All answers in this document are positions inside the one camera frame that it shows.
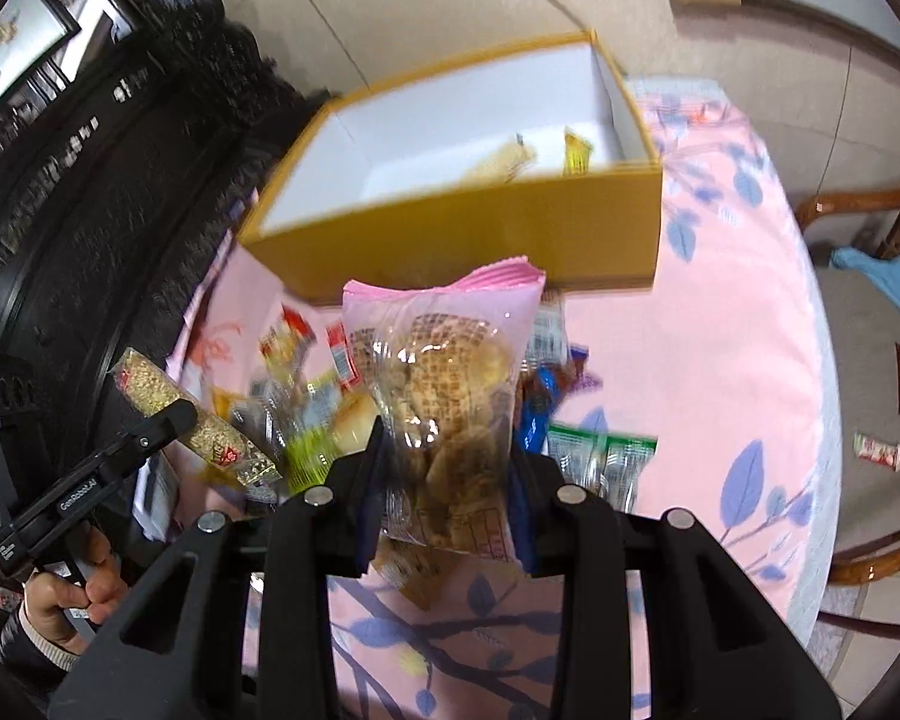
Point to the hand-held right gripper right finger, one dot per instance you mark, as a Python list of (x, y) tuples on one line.
[(540, 499)]

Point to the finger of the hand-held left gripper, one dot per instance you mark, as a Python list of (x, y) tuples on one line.
[(161, 424)]

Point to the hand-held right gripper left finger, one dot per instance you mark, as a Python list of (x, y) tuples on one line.
[(345, 491)]

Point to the clear granola bar packet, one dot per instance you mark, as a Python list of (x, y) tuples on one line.
[(217, 439)]

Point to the pink waffle snack bag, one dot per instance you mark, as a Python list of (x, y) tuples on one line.
[(442, 390)]

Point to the yellow cardboard box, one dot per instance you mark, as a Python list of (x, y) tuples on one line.
[(480, 232)]

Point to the person's left forearm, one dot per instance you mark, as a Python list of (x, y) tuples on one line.
[(30, 649)]

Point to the person's left hand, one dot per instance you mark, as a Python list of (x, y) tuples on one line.
[(60, 596)]

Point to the green trimmed silver packet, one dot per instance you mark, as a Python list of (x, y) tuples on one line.
[(630, 469), (577, 457)]

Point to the yellow green snack packet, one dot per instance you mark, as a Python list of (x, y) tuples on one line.
[(311, 439)]

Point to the clear bun packet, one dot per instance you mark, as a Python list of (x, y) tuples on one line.
[(354, 424)]

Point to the blue snack packet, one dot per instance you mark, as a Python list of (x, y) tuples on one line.
[(544, 405)]

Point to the red yellow cartoon snack packet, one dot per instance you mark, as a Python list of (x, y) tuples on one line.
[(285, 345)]

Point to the white clear snack packet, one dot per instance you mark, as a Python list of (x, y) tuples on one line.
[(549, 330)]

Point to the dark carved wooden furniture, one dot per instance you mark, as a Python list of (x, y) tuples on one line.
[(82, 240)]

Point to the pink floral tablecloth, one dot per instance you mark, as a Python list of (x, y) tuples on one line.
[(720, 360)]

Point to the red white snack packet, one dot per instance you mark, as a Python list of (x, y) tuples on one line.
[(877, 451)]

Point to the pale yellow snack packet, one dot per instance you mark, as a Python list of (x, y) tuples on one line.
[(499, 159)]

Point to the grey seat cushion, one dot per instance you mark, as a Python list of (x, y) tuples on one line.
[(862, 382)]

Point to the dark framed picture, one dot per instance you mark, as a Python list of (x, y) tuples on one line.
[(15, 45)]

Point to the blue cloth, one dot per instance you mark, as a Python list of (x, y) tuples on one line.
[(892, 277)]

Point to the wooden chair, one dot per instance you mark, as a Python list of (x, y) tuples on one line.
[(870, 206)]

